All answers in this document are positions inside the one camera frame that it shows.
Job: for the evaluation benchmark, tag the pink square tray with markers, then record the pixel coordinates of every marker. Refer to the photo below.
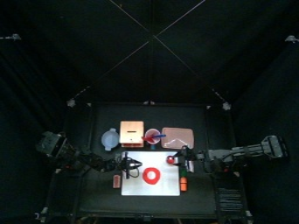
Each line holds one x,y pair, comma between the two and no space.
178,137

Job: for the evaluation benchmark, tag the red plastic tool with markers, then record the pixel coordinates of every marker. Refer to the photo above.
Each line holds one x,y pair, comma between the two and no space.
148,139

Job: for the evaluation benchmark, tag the wooden box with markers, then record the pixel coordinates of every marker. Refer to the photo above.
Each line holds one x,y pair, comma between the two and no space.
132,131

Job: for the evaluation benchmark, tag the orange toy carrot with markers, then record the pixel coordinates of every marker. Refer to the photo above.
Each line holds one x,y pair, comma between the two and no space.
184,183

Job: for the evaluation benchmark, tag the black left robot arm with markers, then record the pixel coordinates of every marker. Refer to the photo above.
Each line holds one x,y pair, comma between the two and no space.
74,154

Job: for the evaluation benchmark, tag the white text label sticker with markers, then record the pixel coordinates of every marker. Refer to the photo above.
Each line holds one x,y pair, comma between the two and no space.
230,201

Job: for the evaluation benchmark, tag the pink plastic cup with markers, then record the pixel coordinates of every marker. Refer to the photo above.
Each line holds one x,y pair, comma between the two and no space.
156,141

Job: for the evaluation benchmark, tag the small pink block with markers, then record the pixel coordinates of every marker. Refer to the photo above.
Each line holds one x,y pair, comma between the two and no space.
117,181

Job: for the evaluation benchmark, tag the pale blue bowl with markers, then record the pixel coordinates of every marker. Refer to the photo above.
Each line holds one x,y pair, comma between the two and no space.
110,139

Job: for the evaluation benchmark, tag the white cutting board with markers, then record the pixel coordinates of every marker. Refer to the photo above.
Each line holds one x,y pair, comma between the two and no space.
156,189

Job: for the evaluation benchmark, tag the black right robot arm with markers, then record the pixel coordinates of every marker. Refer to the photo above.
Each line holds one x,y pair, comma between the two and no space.
241,151

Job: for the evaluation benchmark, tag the metal cutter with red dough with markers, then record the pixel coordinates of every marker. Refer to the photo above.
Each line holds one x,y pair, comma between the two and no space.
170,159

